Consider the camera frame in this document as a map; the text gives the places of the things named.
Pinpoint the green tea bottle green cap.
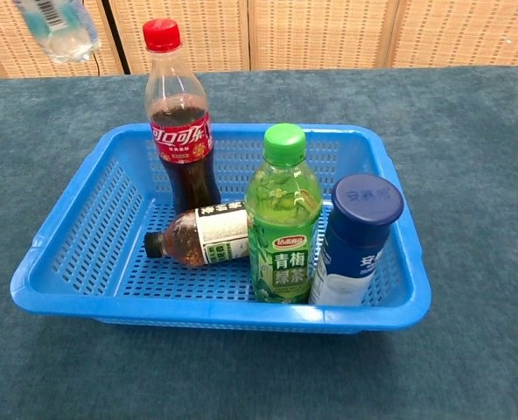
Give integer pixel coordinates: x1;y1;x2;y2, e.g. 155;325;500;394
244;122;324;305

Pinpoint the amber tea bottle black cap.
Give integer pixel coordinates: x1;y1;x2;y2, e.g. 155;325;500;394
143;200;250;267

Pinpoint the blue and white milk bottle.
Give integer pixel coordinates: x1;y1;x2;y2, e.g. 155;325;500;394
307;173;406;307

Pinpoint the cola bottle red label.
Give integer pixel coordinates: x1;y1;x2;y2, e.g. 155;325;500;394
142;17;222;215

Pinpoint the clear water bottle white cap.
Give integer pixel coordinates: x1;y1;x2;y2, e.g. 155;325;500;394
13;0;102;65

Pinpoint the blue perforated plastic basket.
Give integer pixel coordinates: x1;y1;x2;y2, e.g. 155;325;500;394
8;122;433;334

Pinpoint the teal table cloth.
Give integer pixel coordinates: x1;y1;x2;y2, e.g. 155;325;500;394
0;65;518;420

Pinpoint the woven bamboo folding screen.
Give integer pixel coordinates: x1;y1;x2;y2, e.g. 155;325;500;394
0;0;518;80

